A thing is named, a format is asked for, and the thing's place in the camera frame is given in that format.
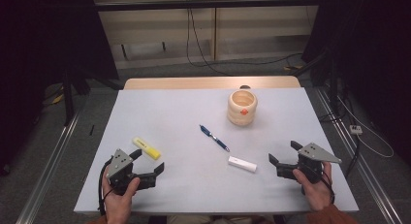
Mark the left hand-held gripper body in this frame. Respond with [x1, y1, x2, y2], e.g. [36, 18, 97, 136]
[105, 148, 142, 197]

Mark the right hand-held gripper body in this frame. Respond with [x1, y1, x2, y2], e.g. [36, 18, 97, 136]
[297, 142, 343, 185]

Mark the yellow highlighter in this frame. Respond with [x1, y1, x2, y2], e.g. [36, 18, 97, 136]
[132, 136, 162, 161]

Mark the white oblong stick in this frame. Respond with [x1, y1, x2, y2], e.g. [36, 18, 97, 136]
[227, 155, 259, 174]

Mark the beige ribbed pen holder cup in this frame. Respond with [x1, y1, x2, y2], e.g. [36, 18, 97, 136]
[226, 89, 259, 127]

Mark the blue pen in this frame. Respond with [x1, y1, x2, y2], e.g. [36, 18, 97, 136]
[199, 124, 231, 153]

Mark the person's left hand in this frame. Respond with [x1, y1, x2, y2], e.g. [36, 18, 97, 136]
[101, 176, 142, 224]

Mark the person's right hand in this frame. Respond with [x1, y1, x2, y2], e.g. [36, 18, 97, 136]
[292, 161, 335, 212]

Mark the black metal stand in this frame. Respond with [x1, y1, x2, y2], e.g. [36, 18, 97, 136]
[61, 68, 124, 127]
[299, 48, 341, 116]

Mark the black curtain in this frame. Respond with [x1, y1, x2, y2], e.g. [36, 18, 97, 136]
[301, 0, 411, 157]
[0, 0, 119, 176]

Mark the black horizontal bar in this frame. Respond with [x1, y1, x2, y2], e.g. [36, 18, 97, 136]
[93, 0, 324, 13]

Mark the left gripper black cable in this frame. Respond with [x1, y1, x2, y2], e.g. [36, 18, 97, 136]
[97, 156, 114, 217]

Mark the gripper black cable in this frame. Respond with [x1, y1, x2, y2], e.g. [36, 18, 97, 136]
[321, 172, 336, 206]
[97, 156, 114, 217]

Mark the black power strip cable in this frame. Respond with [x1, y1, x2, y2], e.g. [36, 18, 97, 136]
[344, 135, 362, 178]

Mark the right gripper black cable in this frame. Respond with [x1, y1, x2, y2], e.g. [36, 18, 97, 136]
[321, 172, 336, 206]

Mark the metal floor rail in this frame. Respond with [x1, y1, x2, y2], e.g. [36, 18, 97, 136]
[16, 107, 82, 224]
[314, 87, 403, 224]

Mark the white cable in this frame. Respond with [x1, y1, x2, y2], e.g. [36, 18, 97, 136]
[337, 96, 395, 159]

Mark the long black floor cable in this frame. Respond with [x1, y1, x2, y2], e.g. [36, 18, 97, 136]
[185, 8, 304, 69]

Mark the black hanging cable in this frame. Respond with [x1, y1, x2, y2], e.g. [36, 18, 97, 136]
[188, 8, 231, 77]

